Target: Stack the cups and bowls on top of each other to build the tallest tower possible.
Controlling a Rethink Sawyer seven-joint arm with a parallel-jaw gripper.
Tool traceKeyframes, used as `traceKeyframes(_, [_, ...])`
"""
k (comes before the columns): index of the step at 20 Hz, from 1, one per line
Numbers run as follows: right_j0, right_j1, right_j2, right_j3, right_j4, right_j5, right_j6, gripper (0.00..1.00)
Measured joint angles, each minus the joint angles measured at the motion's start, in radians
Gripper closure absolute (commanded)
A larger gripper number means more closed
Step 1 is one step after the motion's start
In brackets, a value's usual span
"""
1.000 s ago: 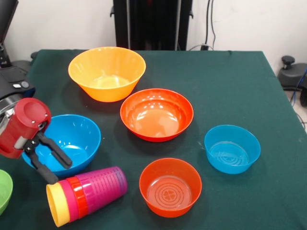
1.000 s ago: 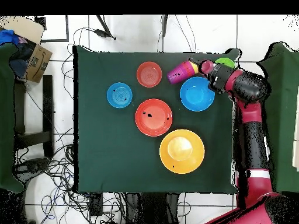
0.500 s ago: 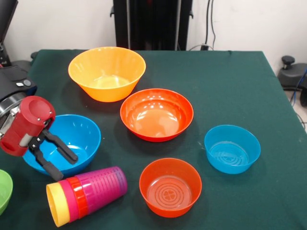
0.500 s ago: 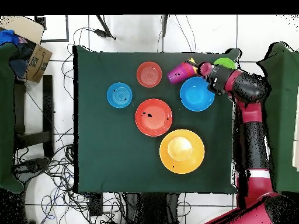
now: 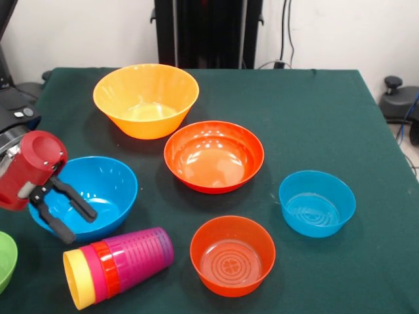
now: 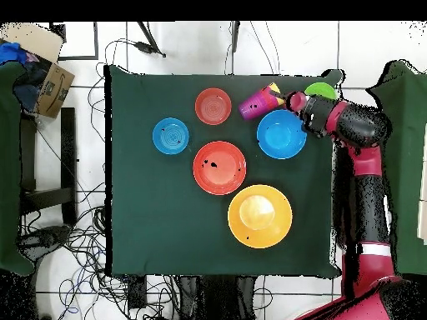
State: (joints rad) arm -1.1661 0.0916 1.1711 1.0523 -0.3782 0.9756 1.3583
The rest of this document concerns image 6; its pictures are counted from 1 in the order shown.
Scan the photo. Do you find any magenta-red plastic cup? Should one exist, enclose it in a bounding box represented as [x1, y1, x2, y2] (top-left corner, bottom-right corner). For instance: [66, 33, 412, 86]
[264, 84, 283, 108]

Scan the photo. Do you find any green plastic bowl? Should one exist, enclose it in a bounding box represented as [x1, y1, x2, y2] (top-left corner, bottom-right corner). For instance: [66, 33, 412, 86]
[304, 82, 339, 101]

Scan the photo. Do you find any yellow plastic cup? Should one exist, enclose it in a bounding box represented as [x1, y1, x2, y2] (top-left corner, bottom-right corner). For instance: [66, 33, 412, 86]
[269, 82, 287, 105]

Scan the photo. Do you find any orange-red plastic cup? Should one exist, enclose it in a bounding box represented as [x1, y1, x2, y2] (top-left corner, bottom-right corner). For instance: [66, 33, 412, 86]
[259, 87, 278, 112]

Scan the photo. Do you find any large blue plastic bowl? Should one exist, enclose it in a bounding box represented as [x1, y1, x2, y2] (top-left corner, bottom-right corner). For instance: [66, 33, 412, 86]
[256, 108, 309, 160]

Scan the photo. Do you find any purple plastic cup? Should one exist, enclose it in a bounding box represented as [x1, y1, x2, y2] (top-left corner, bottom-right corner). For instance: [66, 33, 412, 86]
[238, 93, 269, 122]

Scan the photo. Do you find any small orange-red ringed bowl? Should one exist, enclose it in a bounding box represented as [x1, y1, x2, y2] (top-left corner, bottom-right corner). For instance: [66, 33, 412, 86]
[194, 87, 234, 127]

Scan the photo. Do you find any wide orange-red shallow bowl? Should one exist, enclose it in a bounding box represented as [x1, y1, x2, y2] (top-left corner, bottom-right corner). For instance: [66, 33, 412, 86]
[192, 140, 248, 196]

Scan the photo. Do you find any large orange plastic bowl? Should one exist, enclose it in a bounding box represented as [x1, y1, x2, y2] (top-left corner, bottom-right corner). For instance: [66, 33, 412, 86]
[227, 184, 294, 249]

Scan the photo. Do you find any small blue plastic bowl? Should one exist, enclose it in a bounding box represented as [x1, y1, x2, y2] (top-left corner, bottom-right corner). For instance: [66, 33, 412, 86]
[152, 117, 190, 156]

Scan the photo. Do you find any black tripod leg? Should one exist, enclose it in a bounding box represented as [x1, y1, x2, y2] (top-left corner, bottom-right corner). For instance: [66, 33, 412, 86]
[230, 21, 241, 53]
[136, 21, 167, 58]

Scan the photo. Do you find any green cloth covered table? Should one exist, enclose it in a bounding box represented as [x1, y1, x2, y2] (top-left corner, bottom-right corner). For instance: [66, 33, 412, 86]
[366, 59, 427, 276]
[0, 61, 36, 276]

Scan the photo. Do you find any dark green table cloth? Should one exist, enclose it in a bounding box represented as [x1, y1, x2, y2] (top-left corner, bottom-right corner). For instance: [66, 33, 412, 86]
[104, 64, 344, 278]

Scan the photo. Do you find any brown cardboard box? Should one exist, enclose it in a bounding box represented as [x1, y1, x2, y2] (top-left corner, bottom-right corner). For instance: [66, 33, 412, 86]
[0, 22, 76, 119]

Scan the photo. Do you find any small black power box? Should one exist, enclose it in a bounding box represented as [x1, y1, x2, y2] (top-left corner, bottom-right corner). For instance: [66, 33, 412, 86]
[128, 276, 148, 309]

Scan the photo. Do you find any black rounded floor base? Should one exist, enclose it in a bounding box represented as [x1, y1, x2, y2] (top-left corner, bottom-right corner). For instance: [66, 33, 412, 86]
[19, 224, 71, 256]

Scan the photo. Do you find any blue cloth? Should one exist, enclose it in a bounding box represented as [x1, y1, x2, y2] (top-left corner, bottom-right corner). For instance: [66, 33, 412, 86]
[0, 42, 28, 65]

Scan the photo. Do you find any black metal frame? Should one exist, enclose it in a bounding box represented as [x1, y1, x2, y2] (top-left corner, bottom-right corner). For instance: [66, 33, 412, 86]
[49, 21, 99, 62]

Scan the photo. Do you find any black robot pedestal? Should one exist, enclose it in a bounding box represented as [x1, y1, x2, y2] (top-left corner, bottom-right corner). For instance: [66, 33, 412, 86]
[179, 275, 258, 320]

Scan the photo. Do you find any tangle of black cables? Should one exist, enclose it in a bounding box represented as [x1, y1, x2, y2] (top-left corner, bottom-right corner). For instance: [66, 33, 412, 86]
[19, 179, 181, 320]

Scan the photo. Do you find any black chair frame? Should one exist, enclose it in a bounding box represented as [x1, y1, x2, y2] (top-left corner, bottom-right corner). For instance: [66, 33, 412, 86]
[19, 107, 78, 228]

